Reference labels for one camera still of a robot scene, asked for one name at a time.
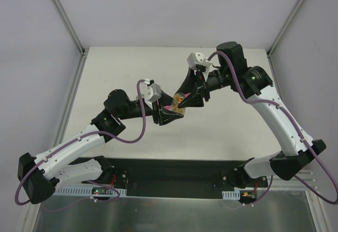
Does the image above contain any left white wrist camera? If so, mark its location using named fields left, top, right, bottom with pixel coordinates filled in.
left=140, top=79, right=162, bottom=109

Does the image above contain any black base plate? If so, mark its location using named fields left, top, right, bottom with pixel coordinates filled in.
left=80, top=155, right=274, bottom=198

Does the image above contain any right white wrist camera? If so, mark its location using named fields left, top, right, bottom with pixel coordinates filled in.
left=187, top=52, right=212, bottom=70

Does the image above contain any right white cable duct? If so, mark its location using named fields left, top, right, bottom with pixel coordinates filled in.
left=222, top=190, right=241, bottom=200

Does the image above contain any white cable duct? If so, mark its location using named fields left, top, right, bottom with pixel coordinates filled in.
left=222, top=190, right=241, bottom=200
left=54, top=185, right=127, bottom=197

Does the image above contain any right aluminium frame post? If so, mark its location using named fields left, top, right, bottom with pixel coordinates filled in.
left=267, top=0, right=306, bottom=59

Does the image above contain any pink weekly pill organizer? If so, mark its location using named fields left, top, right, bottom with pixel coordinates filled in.
left=164, top=92, right=189, bottom=111

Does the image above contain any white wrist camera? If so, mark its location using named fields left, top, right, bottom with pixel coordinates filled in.
left=187, top=52, right=212, bottom=70
left=140, top=79, right=162, bottom=109

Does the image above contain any left aluminium frame post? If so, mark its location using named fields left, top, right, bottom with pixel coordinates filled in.
left=51, top=0, right=86, bottom=55

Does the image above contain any left white cable duct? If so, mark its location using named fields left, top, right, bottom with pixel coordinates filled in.
left=54, top=185, right=127, bottom=197

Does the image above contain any clear bottle with yellow pills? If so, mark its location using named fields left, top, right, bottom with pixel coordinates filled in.
left=171, top=92, right=185, bottom=115

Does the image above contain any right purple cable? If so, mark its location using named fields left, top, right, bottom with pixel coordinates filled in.
left=207, top=51, right=338, bottom=205

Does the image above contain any aluminium frame post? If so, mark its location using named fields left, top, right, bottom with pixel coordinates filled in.
left=51, top=0, right=86, bottom=55
left=267, top=0, right=306, bottom=59

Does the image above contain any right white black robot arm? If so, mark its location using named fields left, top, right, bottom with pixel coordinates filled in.
left=178, top=41, right=326, bottom=188

